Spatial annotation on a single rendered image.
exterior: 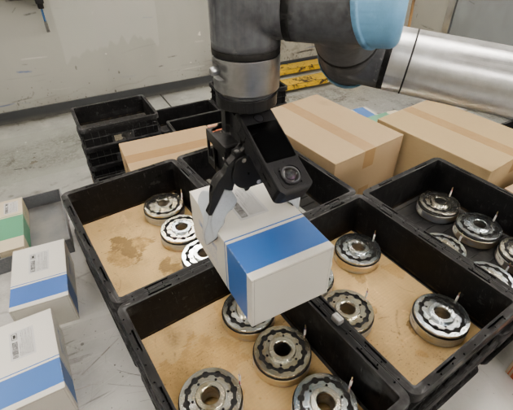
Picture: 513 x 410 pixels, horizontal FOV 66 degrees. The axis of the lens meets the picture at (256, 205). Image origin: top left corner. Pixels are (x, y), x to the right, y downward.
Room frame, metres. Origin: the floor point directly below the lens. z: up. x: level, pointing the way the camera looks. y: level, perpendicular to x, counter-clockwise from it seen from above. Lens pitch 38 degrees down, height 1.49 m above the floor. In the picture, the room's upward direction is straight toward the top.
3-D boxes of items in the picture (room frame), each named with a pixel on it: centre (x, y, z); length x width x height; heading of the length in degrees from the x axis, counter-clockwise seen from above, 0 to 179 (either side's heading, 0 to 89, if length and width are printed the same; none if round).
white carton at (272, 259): (0.42, 0.00, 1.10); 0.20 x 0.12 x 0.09; 29
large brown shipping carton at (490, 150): (1.15, -0.65, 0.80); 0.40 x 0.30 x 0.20; 36
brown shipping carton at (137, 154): (1.10, 0.27, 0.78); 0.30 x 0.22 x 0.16; 116
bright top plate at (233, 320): (0.48, 0.02, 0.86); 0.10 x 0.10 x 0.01
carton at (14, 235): (0.85, 0.69, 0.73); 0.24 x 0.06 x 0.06; 26
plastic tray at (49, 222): (0.87, 0.66, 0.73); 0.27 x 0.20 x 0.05; 27
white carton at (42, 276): (0.64, 0.52, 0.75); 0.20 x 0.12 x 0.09; 24
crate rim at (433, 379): (0.52, -0.24, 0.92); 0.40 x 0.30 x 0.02; 34
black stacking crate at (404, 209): (0.69, -0.48, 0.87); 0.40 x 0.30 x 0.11; 34
